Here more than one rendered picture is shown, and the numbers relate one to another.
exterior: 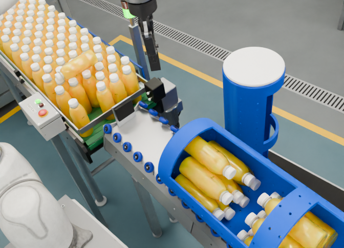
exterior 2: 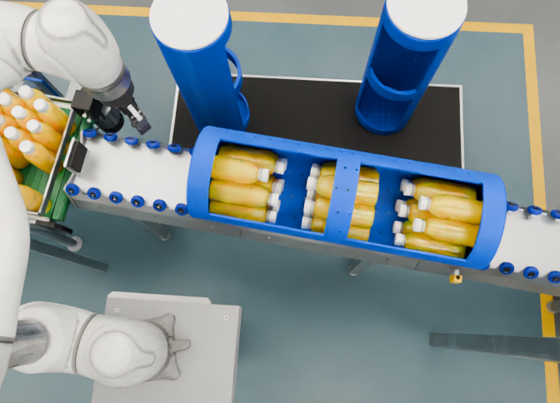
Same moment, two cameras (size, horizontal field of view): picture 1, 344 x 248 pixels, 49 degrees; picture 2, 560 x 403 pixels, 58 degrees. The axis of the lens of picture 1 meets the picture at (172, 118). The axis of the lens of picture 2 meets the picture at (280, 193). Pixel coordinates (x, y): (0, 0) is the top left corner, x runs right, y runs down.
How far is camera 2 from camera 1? 0.52 m
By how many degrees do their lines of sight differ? 34
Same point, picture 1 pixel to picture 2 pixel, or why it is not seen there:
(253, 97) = (211, 55)
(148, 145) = (135, 179)
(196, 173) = (232, 195)
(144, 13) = (127, 99)
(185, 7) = not seen: outside the picture
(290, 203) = (342, 180)
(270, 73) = (215, 17)
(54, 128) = not seen: hidden behind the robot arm
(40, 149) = not seen: outside the picture
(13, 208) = (112, 363)
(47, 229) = (153, 351)
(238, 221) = (285, 204)
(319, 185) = (295, 87)
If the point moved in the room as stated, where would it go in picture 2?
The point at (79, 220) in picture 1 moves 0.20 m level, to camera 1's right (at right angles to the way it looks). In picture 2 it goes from (147, 310) to (197, 261)
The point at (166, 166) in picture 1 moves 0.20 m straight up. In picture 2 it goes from (199, 206) to (185, 188)
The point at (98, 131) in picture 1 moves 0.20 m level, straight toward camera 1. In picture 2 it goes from (56, 196) to (104, 221)
